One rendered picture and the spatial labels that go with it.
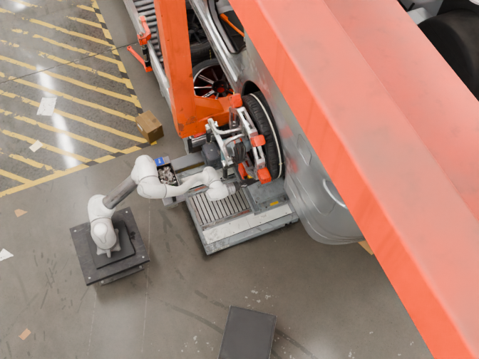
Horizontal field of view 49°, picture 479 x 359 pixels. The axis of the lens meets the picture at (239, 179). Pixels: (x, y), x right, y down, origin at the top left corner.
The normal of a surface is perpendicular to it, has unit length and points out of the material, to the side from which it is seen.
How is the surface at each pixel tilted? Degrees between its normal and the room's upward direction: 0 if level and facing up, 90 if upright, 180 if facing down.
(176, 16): 90
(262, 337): 0
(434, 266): 0
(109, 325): 0
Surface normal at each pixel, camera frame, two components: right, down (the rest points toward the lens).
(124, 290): 0.01, -0.50
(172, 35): 0.38, 0.80
